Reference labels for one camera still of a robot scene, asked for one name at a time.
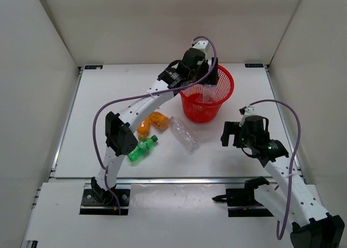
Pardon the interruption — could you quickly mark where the clear bottle blue label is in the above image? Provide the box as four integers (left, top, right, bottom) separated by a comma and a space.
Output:
201, 84, 217, 103

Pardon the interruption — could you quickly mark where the large clear plastic bottle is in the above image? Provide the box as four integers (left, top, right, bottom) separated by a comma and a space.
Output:
169, 116, 199, 154

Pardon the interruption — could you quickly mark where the clear bottle red label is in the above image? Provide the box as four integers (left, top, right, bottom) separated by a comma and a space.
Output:
191, 94, 215, 115

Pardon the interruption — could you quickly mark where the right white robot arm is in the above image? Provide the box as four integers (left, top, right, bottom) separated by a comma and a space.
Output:
213, 115, 345, 247

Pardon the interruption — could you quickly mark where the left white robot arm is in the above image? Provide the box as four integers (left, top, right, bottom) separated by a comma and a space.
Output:
91, 46, 218, 206

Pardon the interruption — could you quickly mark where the red plastic mesh basket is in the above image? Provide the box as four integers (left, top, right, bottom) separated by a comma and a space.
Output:
179, 65, 234, 123

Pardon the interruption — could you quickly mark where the right black table label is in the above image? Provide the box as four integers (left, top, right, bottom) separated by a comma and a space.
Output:
245, 63, 264, 68

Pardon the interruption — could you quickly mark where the black table label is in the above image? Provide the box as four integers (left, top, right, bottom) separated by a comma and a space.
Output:
245, 63, 264, 68
84, 65, 103, 70

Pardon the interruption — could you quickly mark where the orange bottle patterned label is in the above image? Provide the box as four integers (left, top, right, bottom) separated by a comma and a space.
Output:
149, 112, 170, 130

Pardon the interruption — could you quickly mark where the orange juice bottle upright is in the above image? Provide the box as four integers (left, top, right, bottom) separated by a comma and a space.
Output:
137, 117, 150, 140

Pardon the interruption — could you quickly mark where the green plastic bottle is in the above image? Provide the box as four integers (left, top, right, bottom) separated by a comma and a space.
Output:
127, 135, 158, 161

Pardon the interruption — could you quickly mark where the left black table label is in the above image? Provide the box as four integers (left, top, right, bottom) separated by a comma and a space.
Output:
84, 65, 103, 70

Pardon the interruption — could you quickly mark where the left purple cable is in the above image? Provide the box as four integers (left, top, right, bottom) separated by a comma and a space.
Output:
92, 36, 217, 215

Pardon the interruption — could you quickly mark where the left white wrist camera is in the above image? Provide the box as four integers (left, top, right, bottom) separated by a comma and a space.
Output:
192, 40, 210, 54

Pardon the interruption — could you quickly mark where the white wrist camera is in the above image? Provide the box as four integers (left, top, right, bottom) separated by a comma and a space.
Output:
239, 105, 255, 116
192, 40, 210, 54

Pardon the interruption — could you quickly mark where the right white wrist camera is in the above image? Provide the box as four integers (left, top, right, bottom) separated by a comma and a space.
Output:
239, 105, 255, 116

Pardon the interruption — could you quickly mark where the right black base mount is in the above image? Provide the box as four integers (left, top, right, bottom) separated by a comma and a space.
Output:
212, 188, 273, 218

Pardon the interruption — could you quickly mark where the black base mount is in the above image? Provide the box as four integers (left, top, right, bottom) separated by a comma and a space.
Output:
212, 188, 273, 218
79, 184, 131, 216

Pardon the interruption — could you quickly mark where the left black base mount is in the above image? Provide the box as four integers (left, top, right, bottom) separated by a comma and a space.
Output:
79, 184, 131, 216

